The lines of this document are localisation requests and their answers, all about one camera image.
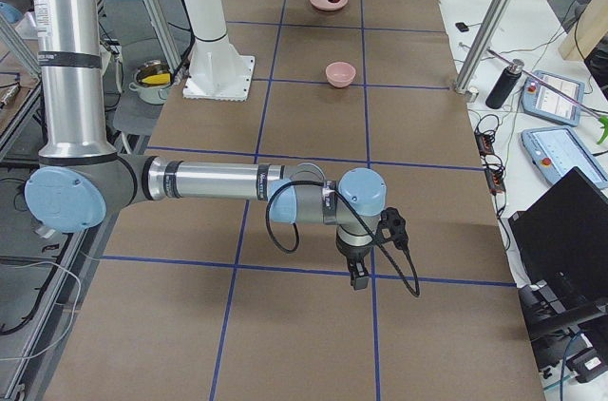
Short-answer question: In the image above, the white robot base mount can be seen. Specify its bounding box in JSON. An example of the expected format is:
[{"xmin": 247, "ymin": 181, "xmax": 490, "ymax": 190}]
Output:
[{"xmin": 183, "ymin": 0, "xmax": 256, "ymax": 102}]

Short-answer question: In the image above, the lower teach pendant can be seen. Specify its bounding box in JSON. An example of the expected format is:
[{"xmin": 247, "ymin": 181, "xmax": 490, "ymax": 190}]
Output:
[{"xmin": 521, "ymin": 126, "xmax": 607, "ymax": 189}]

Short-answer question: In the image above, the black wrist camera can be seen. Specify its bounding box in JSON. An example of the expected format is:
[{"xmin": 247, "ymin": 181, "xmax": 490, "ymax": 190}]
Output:
[{"xmin": 375, "ymin": 207, "xmax": 409, "ymax": 254}]

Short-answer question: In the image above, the small black box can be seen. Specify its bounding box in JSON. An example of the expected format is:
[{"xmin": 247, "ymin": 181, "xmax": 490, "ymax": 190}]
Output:
[{"xmin": 455, "ymin": 22, "xmax": 469, "ymax": 32}]

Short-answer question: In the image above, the upper teach pendant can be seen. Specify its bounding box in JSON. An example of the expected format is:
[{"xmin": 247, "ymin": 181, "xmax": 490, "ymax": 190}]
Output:
[{"xmin": 521, "ymin": 70, "xmax": 585, "ymax": 126}]

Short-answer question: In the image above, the pink bowl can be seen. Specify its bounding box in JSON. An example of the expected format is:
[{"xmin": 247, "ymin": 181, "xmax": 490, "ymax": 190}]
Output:
[{"xmin": 325, "ymin": 62, "xmax": 356, "ymax": 88}]

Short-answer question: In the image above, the pink plate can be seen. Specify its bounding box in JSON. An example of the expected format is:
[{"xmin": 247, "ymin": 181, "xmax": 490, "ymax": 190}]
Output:
[{"xmin": 309, "ymin": 0, "xmax": 349, "ymax": 11}]

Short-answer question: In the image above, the aluminium frame post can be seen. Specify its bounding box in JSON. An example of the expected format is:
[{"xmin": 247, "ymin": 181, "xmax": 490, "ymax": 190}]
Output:
[{"xmin": 453, "ymin": 0, "xmax": 511, "ymax": 94}]

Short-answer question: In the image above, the teach pendant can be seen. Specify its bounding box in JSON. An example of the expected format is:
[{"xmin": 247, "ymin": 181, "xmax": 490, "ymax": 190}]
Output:
[
  {"xmin": 521, "ymin": 70, "xmax": 585, "ymax": 126},
  {"xmin": 521, "ymin": 126, "xmax": 607, "ymax": 189}
]

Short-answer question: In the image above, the black monitor stand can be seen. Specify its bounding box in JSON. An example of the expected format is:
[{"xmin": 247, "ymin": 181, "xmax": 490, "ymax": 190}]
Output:
[{"xmin": 518, "ymin": 281, "xmax": 607, "ymax": 341}]

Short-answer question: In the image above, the black laptop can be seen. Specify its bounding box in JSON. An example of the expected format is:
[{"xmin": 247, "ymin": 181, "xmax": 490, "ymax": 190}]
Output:
[{"xmin": 508, "ymin": 167, "xmax": 607, "ymax": 300}]

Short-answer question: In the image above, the black bottle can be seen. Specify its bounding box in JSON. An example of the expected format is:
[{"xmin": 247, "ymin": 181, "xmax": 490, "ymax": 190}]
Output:
[{"xmin": 485, "ymin": 59, "xmax": 524, "ymax": 109}]

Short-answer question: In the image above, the white pot with corn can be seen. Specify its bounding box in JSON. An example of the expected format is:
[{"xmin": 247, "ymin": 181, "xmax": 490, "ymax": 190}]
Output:
[{"xmin": 128, "ymin": 60, "xmax": 173, "ymax": 105}]

